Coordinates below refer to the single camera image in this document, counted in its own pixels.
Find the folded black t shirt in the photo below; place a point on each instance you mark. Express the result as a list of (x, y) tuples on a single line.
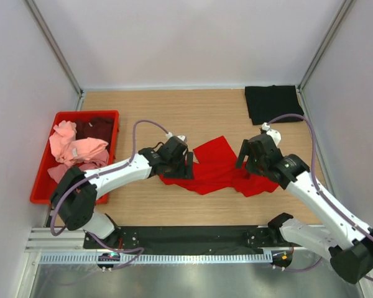
[(265, 103)]

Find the white slotted cable duct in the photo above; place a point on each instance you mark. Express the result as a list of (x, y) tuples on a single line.
[(101, 257)]

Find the light pink t shirt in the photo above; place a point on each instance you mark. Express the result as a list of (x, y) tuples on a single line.
[(66, 149)]

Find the dark maroon t shirt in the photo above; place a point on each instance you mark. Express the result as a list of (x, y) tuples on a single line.
[(97, 127)]

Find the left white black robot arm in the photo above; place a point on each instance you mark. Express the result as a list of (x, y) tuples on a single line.
[(75, 196)]

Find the red t shirt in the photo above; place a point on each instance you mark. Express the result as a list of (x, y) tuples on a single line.
[(215, 169)]

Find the red plastic bin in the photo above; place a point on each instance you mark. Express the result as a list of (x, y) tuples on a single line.
[(44, 185)]

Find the aluminium frame post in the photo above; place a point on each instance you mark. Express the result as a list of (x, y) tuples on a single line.
[(330, 34), (50, 39)]

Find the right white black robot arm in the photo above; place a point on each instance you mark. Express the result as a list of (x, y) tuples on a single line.
[(347, 242)]

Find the right aluminium frame post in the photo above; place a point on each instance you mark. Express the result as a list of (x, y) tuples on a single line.
[(330, 34)]

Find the dusty pink t shirt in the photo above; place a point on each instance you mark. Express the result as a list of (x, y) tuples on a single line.
[(98, 161)]

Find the aluminium front rail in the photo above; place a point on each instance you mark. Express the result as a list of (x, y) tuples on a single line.
[(41, 239)]

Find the left aluminium frame post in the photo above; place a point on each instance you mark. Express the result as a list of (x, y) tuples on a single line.
[(50, 39)]

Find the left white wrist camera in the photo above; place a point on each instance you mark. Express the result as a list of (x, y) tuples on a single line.
[(181, 137)]

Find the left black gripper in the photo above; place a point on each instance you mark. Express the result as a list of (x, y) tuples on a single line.
[(187, 173)]

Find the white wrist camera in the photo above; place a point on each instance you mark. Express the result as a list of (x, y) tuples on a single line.
[(274, 134), (181, 137)]

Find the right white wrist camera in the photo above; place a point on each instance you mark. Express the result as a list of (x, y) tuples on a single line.
[(274, 134)]

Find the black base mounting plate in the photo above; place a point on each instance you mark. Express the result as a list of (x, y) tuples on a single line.
[(153, 237)]

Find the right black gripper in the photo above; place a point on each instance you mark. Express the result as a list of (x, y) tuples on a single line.
[(246, 150)]

